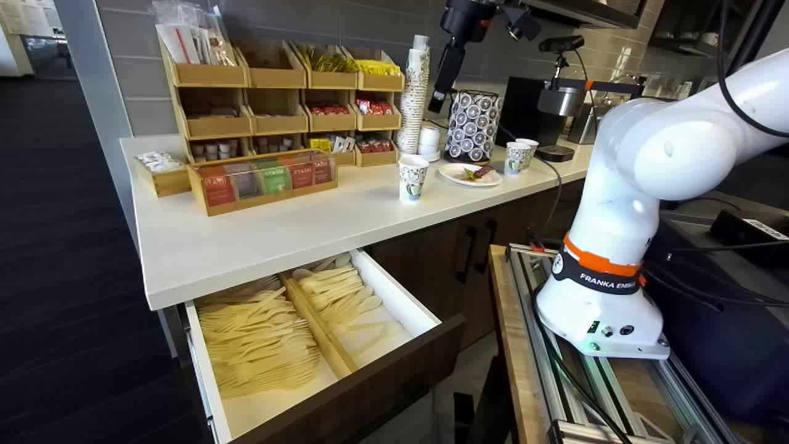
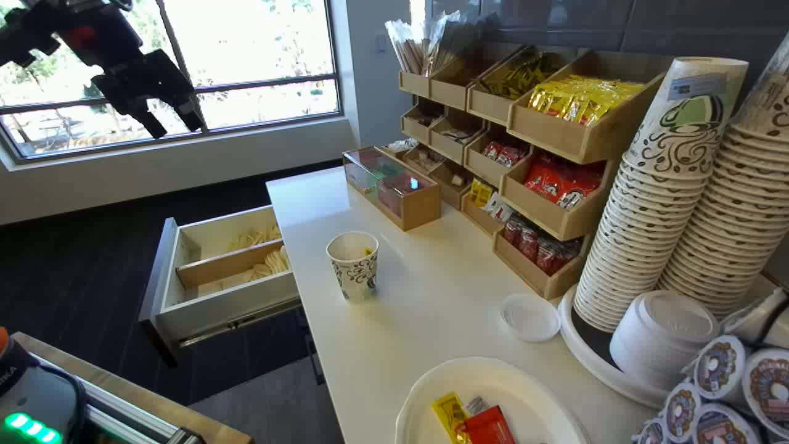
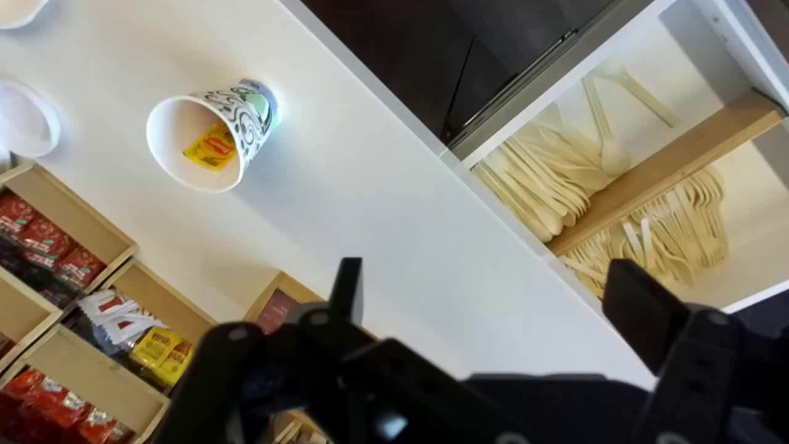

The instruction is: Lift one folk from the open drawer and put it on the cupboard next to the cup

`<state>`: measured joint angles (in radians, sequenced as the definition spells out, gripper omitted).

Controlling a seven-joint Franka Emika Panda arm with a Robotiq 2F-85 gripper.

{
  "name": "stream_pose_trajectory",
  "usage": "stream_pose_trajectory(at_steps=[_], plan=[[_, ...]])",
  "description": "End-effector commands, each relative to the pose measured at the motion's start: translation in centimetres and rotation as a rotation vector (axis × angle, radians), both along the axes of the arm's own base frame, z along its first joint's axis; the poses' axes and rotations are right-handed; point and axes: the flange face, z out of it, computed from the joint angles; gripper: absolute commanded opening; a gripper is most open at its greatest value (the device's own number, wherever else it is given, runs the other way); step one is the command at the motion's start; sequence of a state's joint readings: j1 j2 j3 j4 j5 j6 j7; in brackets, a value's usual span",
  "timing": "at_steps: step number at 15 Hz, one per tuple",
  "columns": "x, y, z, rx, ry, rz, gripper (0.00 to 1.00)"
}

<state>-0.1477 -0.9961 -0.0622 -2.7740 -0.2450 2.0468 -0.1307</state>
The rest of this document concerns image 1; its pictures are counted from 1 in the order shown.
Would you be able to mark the wooden drawer divider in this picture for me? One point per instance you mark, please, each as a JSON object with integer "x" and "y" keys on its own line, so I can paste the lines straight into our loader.
{"x": 321, "y": 329}

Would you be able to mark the red snack packet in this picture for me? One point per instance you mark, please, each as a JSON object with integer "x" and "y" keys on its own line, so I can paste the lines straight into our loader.
{"x": 482, "y": 173}

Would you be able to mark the pile of dark yellow packets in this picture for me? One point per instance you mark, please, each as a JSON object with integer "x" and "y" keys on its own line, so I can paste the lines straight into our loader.
{"x": 323, "y": 60}

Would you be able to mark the pile of wooden cutlery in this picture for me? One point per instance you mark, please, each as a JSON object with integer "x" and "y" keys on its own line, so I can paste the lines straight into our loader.
{"x": 340, "y": 297}

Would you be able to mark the tall stack of paper cups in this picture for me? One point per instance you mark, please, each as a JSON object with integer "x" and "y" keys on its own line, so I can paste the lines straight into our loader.
{"x": 413, "y": 91}

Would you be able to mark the white plate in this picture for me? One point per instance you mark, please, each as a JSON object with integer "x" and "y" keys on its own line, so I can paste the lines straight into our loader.
{"x": 455, "y": 173}

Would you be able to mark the stack of white cup lids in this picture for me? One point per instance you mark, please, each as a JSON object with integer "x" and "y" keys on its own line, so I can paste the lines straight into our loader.
{"x": 429, "y": 141}

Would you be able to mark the open dark wood drawer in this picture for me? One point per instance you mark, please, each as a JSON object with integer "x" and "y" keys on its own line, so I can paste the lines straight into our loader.
{"x": 386, "y": 397}

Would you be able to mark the patterned paper cup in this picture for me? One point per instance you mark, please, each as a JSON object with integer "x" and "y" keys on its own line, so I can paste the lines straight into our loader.
{"x": 413, "y": 184}

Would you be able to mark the wooden robot table with rails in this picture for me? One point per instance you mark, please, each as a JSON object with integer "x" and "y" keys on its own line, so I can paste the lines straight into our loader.
{"x": 514, "y": 353}

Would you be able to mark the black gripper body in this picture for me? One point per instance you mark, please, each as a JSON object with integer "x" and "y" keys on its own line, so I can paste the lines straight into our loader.
{"x": 469, "y": 22}

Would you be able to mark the dark bulky bag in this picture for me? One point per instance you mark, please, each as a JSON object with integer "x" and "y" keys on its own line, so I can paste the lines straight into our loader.
{"x": 723, "y": 329}

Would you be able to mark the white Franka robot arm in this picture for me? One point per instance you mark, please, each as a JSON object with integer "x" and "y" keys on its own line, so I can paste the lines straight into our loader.
{"x": 656, "y": 156}

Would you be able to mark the pile of wooden forks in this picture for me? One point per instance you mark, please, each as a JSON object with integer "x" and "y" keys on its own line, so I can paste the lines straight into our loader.
{"x": 254, "y": 337}

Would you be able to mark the pile of yellow snack packets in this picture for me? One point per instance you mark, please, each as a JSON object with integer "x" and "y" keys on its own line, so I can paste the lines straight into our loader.
{"x": 378, "y": 67}

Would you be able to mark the pile of red snack packets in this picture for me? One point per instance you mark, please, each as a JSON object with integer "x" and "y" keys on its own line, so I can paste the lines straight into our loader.
{"x": 329, "y": 110}
{"x": 372, "y": 108}

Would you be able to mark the small paper cup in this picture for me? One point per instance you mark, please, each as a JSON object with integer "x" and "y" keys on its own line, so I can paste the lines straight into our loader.
{"x": 531, "y": 149}
{"x": 514, "y": 162}

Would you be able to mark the black camera on stand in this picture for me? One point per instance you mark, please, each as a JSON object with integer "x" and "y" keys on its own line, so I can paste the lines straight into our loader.
{"x": 563, "y": 44}

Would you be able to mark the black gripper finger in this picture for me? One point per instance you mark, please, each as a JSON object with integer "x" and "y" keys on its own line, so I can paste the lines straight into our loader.
{"x": 439, "y": 82}
{"x": 455, "y": 71}

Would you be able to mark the small wooden packet box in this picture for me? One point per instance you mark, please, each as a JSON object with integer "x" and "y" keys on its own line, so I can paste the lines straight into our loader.
{"x": 167, "y": 184}

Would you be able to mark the black coffee machine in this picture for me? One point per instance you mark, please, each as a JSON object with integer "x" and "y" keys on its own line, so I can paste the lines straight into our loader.
{"x": 525, "y": 112}

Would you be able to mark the dark wood cabinet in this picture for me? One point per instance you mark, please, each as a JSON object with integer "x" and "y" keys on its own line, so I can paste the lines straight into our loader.
{"x": 427, "y": 255}

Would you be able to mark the wooden snack organizer shelf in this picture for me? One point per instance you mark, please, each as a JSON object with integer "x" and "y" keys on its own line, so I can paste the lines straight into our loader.
{"x": 217, "y": 124}

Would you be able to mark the black white patterned box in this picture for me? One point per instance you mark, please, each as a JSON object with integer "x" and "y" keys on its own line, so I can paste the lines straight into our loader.
{"x": 471, "y": 126}

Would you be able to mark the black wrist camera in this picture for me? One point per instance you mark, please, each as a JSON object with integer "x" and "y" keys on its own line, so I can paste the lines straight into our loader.
{"x": 520, "y": 22}

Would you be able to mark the clear bag of stirrers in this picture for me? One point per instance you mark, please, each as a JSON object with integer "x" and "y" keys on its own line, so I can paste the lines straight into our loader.
{"x": 192, "y": 34}

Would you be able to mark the wooden tea box clear lid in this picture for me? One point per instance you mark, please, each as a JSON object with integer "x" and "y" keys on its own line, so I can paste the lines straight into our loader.
{"x": 261, "y": 202}

